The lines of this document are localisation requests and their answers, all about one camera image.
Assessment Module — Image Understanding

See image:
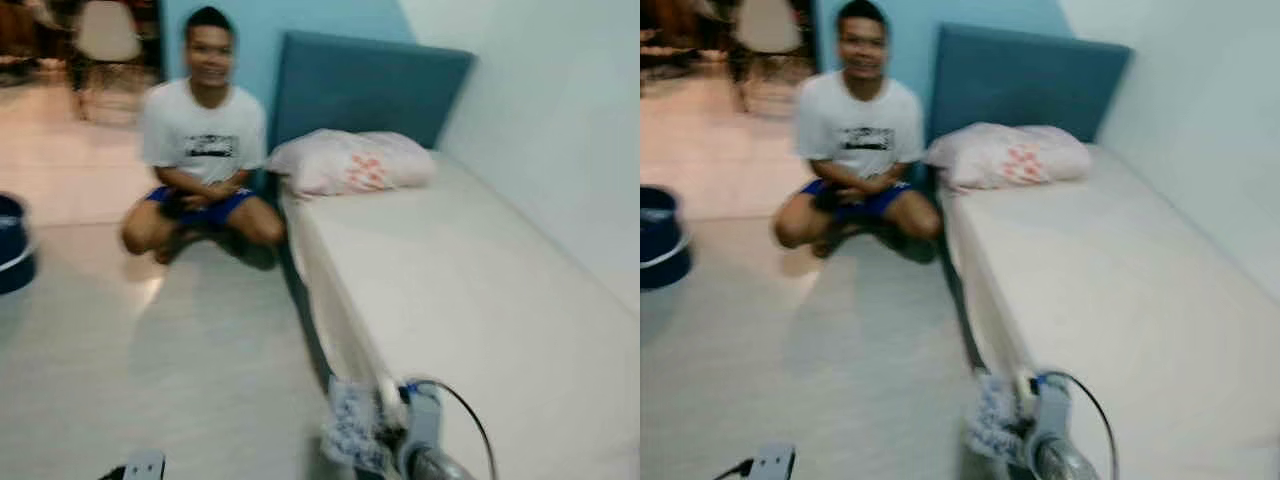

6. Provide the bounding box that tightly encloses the blue and white book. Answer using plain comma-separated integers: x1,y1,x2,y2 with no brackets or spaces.
322,375,393,473
965,372,1033,465

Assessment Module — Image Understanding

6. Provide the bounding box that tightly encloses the mattress with cream sheet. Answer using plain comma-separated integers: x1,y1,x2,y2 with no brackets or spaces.
940,145,1280,480
280,150,641,480

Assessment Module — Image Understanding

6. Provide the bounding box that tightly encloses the pale chair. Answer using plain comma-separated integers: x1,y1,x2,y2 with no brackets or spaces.
70,0,146,121
730,0,806,111

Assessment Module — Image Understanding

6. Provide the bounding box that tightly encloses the man in white shirt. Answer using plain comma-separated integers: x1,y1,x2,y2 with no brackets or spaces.
120,5,286,266
775,0,943,261

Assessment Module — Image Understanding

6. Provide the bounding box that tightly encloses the pink floral pillow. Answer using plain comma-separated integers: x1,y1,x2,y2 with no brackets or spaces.
925,122,1093,193
265,128,438,198

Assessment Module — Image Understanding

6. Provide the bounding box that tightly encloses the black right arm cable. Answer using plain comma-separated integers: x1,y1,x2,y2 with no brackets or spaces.
1040,370,1119,480
405,378,498,480

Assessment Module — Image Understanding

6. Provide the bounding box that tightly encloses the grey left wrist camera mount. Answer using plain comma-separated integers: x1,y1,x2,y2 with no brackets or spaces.
755,443,798,480
122,450,166,480

